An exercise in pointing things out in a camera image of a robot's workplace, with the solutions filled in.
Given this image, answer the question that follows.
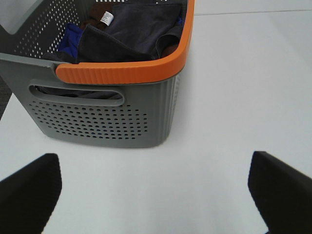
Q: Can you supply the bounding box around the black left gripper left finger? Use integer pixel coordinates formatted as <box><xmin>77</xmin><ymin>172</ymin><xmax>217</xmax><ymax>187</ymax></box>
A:
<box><xmin>0</xmin><ymin>153</ymin><xmax>62</xmax><ymax>234</ymax></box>

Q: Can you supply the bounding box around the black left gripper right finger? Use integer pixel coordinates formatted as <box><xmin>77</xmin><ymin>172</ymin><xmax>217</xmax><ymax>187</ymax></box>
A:
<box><xmin>248</xmin><ymin>151</ymin><xmax>312</xmax><ymax>234</ymax></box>

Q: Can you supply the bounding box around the blue towel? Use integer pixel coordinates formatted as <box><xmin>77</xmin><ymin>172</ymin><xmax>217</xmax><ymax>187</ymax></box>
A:
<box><xmin>58</xmin><ymin>23</ymin><xmax>83</xmax><ymax>59</ymax></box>

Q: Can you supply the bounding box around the grey basket with orange rim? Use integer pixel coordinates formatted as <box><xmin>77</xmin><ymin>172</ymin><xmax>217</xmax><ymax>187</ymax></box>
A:
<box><xmin>0</xmin><ymin>0</ymin><xmax>195</xmax><ymax>148</ymax></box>

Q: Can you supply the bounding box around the brown towel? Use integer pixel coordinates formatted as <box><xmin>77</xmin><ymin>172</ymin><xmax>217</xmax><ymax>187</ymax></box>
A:
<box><xmin>80</xmin><ymin>2</ymin><xmax>114</xmax><ymax>30</ymax></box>

